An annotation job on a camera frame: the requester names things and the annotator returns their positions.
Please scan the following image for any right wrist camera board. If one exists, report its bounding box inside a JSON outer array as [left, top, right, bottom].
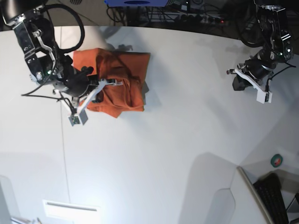
[[68, 110, 88, 126]]

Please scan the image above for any green tape roll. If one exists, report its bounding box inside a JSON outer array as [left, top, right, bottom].
[[271, 154, 283, 168]]

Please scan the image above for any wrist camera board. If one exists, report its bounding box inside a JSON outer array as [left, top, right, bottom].
[[68, 110, 88, 126], [256, 91, 272, 104]]

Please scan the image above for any orange t-shirt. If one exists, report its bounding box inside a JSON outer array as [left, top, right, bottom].
[[73, 48, 150, 118]]

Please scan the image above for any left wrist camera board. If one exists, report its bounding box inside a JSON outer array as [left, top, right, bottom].
[[256, 91, 272, 104]]

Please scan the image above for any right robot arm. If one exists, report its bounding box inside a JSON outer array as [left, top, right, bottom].
[[0, 0, 122, 119]]

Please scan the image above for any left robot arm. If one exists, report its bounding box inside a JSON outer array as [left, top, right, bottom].
[[234, 0, 295, 91]]

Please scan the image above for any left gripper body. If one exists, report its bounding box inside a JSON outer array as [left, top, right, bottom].
[[227, 56, 276, 86]]

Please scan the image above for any blue box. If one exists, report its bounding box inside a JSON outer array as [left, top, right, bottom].
[[104, 0, 174, 7]]

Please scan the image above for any black keyboard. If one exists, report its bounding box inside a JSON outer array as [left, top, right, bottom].
[[253, 173, 289, 224]]

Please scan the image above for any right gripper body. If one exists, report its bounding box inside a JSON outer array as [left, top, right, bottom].
[[53, 70, 123, 117]]

